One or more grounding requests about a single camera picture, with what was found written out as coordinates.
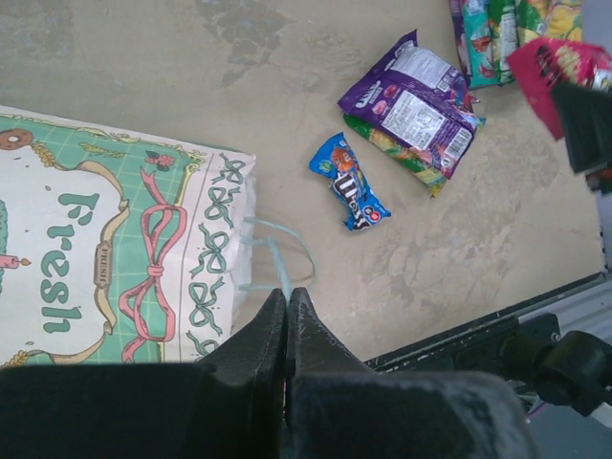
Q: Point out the blue colourful snack packet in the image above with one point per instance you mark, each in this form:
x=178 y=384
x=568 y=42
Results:
x=336 y=161

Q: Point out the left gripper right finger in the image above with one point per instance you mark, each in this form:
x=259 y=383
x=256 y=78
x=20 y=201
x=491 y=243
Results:
x=338 y=407

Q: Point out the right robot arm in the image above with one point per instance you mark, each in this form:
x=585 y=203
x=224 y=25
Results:
x=575 y=371

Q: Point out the yellow green snack packet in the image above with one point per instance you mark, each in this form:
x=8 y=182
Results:
x=425 y=165
x=558 y=19

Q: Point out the purple jelly snack packet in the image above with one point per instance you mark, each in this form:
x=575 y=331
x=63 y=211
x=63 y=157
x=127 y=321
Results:
x=419 y=99

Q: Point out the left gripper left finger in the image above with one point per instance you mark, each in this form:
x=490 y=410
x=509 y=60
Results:
x=226 y=405

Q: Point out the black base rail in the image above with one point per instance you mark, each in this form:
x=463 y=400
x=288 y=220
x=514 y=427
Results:
x=583 y=305

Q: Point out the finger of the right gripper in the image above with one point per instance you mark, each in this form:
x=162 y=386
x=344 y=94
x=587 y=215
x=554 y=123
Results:
x=585 y=118

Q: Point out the teal mint candy packet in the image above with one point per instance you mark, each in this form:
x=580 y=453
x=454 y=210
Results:
x=478 y=36

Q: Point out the red snack packet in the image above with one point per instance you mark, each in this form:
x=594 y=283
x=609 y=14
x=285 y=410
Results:
x=544 y=62

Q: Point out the green patterned paper bag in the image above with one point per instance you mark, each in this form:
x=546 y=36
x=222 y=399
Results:
x=117 y=246

